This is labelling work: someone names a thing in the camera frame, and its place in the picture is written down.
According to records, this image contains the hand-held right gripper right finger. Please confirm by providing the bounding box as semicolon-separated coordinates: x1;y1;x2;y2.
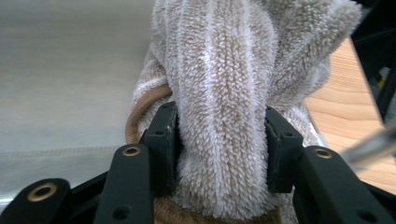
265;105;304;192

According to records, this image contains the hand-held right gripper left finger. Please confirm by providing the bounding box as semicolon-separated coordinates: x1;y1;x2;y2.
141;102;181;194

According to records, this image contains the beige striped fluffy cloth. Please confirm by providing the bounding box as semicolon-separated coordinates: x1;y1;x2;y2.
125;0;363;224

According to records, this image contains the metal two-tier wire shelf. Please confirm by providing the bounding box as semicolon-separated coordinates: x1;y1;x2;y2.
0;0;396;204

